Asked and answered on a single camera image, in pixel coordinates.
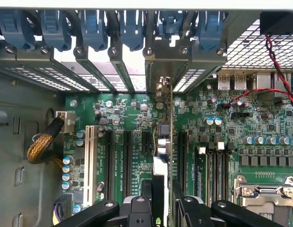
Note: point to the silver CPU socket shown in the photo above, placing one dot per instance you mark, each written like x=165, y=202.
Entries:
x=267, y=196

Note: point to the silver expansion slot cover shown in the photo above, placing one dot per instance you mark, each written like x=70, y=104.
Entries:
x=66, y=80
x=191, y=78
x=30, y=75

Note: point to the black RAM slot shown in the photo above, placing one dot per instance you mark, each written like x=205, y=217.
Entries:
x=211, y=170
x=220, y=170
x=228, y=165

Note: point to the open PC case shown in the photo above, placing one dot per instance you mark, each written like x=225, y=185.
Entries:
x=23, y=99

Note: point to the black intrusion switch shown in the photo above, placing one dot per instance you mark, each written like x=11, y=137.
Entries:
x=278, y=23

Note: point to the short black expansion slot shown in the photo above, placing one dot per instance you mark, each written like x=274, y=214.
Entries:
x=146, y=143

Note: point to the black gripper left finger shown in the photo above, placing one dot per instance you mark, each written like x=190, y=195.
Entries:
x=139, y=212

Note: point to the blue card retention clip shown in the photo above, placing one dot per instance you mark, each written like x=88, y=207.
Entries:
x=55, y=28
x=211, y=30
x=132, y=28
x=171, y=23
x=93, y=28
x=15, y=28

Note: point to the green motherboard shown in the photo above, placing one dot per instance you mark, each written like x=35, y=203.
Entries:
x=137, y=111

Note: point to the long black expansion slot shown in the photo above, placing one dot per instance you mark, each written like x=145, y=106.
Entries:
x=128, y=165
x=110, y=165

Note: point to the silver port block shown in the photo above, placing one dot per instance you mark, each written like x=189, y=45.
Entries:
x=282, y=82
x=261, y=81

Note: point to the silver USB port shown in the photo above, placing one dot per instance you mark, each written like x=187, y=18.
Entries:
x=224, y=81
x=240, y=81

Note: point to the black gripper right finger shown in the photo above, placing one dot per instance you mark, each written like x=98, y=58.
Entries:
x=191, y=212

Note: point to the white power connector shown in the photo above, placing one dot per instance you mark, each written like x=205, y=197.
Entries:
x=67, y=121

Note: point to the white expansion slot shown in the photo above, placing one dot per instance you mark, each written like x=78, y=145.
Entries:
x=89, y=165

